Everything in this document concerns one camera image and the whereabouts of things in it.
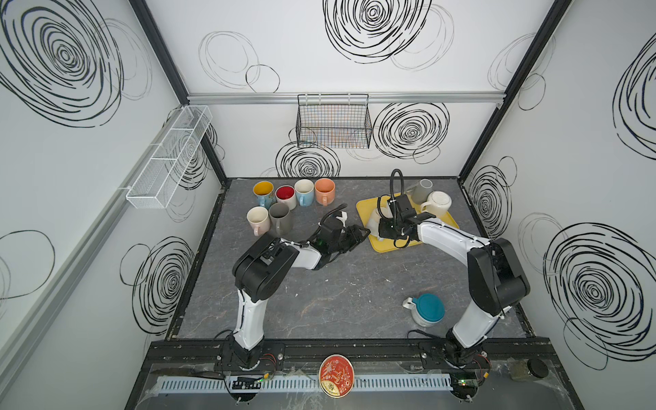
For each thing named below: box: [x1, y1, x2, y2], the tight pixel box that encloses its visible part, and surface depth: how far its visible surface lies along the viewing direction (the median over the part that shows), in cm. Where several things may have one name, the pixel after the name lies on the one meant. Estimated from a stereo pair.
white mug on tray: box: [420, 190, 452, 218], surface depth 104 cm
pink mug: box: [246, 205, 271, 237], surface depth 98 cm
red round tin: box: [318, 353, 356, 399], surface depth 69 cm
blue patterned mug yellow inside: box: [252, 181, 276, 210], surface depth 104 cm
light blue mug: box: [293, 178, 315, 208], surface depth 107 cm
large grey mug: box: [268, 201, 292, 238], surface depth 96 cm
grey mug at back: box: [404, 178, 434, 205], surface depth 108 cm
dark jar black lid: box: [509, 357, 550, 381], surface depth 66 cm
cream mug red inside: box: [275, 184, 297, 211], surface depth 107 cm
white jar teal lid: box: [402, 292, 446, 328], surface depth 77 cm
